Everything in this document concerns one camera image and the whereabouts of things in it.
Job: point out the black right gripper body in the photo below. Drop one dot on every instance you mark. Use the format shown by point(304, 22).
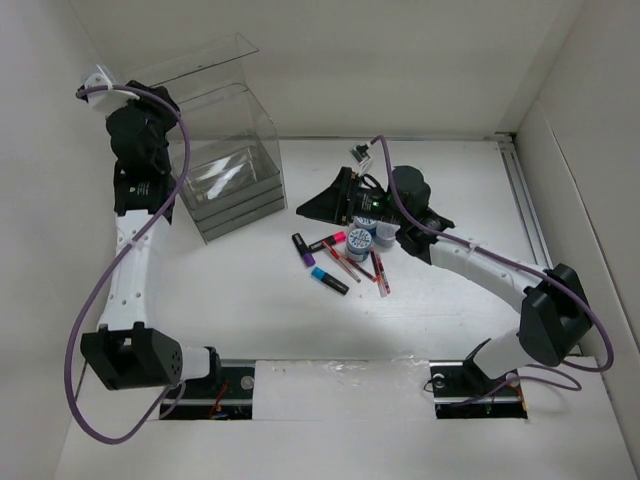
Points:
point(369, 203)

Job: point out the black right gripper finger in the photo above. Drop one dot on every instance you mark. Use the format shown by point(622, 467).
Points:
point(342, 184)
point(327, 207)

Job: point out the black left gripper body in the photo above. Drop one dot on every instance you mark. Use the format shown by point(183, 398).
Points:
point(161, 118)

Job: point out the clear plastic organizer box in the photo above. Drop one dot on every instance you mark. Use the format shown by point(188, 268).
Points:
point(234, 173)

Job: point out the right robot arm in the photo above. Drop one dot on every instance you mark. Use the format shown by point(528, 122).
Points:
point(550, 302)

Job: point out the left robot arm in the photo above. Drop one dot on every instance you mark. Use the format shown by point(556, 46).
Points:
point(127, 350)

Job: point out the blue jar back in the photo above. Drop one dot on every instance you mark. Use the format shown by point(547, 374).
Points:
point(367, 224)

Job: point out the blue jar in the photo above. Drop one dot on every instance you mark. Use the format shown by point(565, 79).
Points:
point(367, 224)
point(358, 244)

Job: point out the pink cap highlighter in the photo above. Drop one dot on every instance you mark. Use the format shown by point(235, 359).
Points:
point(331, 240)

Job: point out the blue jar front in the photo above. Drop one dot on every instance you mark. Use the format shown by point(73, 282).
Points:
point(358, 244)

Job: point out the purple cap highlighter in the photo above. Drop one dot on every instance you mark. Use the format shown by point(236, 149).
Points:
point(303, 250)

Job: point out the dark red gel pen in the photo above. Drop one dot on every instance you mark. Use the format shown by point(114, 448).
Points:
point(361, 270)

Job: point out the red pen with clip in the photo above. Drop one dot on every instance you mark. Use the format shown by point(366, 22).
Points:
point(378, 273)

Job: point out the blue cap highlighter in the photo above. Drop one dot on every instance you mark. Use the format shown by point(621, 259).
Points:
point(329, 281)

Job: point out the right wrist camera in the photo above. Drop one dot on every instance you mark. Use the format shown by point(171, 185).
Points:
point(361, 156)

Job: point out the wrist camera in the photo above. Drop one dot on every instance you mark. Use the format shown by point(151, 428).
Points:
point(361, 156)
point(106, 101)

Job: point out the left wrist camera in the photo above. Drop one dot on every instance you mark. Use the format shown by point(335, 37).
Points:
point(106, 101)

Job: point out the aluminium rail right side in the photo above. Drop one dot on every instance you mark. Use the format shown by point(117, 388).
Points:
point(523, 200)

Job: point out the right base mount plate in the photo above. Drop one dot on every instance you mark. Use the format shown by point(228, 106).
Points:
point(460, 392)

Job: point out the base mount plate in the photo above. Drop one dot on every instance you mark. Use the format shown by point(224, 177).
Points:
point(229, 397)
point(460, 392)

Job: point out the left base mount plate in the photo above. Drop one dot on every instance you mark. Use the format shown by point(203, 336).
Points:
point(229, 397)

